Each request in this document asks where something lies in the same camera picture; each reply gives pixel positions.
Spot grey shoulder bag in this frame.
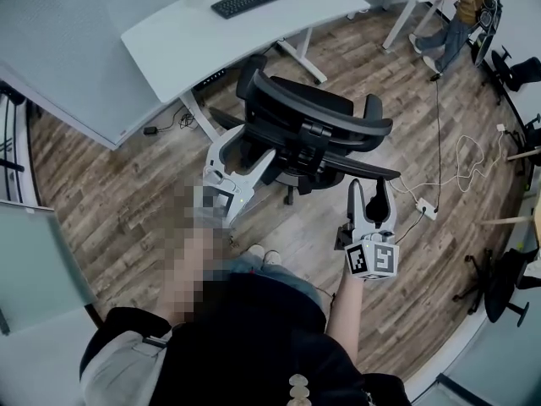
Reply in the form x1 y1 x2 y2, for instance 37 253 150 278
79 330 172 406

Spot person's black shirt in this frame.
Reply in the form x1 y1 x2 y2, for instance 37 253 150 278
79 264 412 406

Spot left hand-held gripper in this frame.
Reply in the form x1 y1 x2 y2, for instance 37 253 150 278
192 125 279 229

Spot long black cable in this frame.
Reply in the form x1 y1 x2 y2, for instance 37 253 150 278
429 72 443 211

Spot beige hair clip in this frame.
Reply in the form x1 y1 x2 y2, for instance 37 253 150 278
287 372 310 406

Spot white power strip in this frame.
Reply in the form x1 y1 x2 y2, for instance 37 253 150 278
414 198 439 221

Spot white desk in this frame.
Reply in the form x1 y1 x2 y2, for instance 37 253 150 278
120 0 372 143

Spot black power adapter with cable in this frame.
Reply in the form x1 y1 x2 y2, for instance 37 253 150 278
142 110 196 137

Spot white cable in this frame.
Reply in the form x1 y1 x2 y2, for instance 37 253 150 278
391 129 508 197

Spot person's left forearm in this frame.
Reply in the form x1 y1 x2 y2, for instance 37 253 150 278
162 220 232 326

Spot white partition panel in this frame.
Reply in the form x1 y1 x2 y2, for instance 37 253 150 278
0 0 189 151

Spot person's right forearm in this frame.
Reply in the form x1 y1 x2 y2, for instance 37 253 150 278
326 273 365 372

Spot person's blue jeans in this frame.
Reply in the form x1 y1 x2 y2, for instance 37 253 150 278
227 255 327 315

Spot black swivel chair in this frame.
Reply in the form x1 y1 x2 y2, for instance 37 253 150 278
451 246 541 326
489 45 541 106

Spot black metal frame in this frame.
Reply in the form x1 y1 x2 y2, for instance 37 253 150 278
0 79 43 206

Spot black office chair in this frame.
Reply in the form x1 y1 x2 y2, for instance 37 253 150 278
210 55 402 206

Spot frosted glass panel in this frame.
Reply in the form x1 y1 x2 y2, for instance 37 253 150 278
0 200 99 337

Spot person's pale shoes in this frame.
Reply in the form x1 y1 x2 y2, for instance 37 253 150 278
246 244 283 266

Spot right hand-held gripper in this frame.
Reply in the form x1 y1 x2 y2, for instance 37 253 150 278
333 177 401 283

